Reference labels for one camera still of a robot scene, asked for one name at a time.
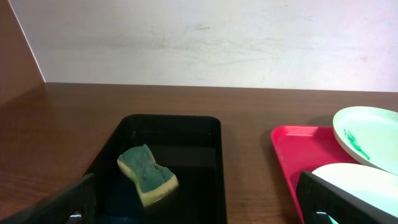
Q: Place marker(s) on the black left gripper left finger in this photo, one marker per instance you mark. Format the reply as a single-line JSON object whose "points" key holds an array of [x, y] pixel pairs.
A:
{"points": [[74, 204]]}

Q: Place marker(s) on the green yellow sponge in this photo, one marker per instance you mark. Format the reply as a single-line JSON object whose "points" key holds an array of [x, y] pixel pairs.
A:
{"points": [[153, 182]]}

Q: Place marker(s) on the mint green plate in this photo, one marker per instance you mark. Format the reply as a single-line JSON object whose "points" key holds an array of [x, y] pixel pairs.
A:
{"points": [[368, 135]]}

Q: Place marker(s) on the red plastic tray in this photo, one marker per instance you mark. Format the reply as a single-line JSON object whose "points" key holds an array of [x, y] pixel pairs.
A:
{"points": [[305, 148]]}

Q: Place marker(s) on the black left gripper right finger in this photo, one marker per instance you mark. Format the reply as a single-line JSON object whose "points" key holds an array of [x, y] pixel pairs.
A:
{"points": [[320, 200]]}

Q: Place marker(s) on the light blue plate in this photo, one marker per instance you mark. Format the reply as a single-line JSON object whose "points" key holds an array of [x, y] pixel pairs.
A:
{"points": [[373, 186]]}

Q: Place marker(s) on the black plastic tray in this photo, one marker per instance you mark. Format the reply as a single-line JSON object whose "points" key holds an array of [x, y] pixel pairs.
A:
{"points": [[190, 146]]}

